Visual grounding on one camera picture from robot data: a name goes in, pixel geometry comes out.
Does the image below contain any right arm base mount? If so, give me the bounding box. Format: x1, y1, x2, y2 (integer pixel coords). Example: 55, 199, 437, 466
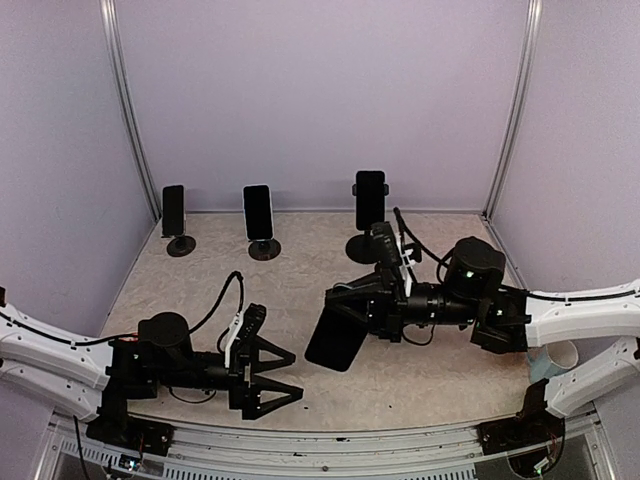
477, 412, 565, 455

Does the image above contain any clear case phone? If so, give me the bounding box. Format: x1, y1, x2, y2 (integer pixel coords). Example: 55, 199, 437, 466
162, 185, 186, 238

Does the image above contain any teal phone diagonal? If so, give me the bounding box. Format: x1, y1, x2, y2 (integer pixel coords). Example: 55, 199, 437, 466
304, 307, 368, 372

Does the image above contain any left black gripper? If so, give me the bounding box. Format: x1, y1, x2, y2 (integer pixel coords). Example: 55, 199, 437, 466
157, 336, 303, 420

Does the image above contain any folding phone stand wood base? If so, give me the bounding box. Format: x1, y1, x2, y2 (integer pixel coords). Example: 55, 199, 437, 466
166, 235, 197, 258

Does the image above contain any left aluminium frame post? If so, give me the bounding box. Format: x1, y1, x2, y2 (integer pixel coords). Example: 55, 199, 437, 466
99, 0, 162, 223

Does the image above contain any right aluminium frame post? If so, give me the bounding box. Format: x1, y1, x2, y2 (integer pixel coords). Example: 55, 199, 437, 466
483, 0, 543, 223

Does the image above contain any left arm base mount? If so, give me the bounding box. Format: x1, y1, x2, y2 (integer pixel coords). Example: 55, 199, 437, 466
86, 414, 175, 457

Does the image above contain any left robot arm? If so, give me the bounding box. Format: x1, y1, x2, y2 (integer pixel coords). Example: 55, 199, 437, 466
1, 301, 303, 453

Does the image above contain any aluminium front rail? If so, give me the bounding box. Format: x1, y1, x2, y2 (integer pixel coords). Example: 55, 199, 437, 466
47, 399, 616, 480

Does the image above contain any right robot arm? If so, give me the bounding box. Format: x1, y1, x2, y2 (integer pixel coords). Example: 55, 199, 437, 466
305, 230, 639, 444

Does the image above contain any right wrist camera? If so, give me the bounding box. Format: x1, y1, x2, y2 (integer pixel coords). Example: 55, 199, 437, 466
371, 221, 417, 298

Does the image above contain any black gooseneck phone stand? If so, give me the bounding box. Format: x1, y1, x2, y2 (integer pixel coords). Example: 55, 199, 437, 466
345, 182, 391, 264

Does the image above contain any aluminium frame post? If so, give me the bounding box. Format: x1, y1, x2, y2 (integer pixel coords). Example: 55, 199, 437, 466
99, 0, 162, 223
483, 0, 543, 223

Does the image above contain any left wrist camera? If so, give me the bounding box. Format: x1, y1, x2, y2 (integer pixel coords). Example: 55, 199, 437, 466
224, 303, 267, 369

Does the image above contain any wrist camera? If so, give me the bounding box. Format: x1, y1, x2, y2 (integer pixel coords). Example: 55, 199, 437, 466
371, 221, 417, 298
224, 303, 267, 369

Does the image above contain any light blue mug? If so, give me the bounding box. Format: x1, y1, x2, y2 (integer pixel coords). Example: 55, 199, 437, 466
526, 341, 579, 384

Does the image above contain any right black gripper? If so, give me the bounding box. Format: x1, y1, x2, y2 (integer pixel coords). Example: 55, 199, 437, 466
326, 265, 481, 343

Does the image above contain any light blue case phone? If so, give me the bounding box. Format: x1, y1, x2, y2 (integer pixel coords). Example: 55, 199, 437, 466
243, 185, 274, 241

